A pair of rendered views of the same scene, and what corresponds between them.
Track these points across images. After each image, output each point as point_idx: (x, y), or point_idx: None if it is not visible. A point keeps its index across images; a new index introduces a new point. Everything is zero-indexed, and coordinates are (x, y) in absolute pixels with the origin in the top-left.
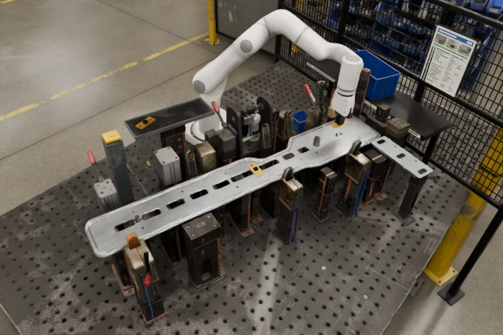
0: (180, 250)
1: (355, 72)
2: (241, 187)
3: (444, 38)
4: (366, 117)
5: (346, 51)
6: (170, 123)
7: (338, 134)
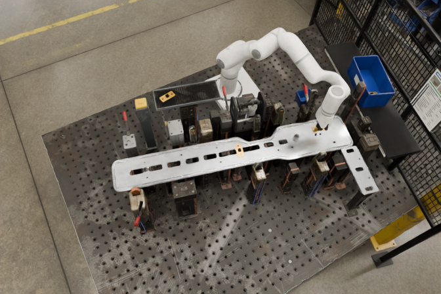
0: None
1: (335, 103)
2: (223, 163)
3: (438, 82)
4: (350, 122)
5: (337, 79)
6: (184, 102)
7: (317, 134)
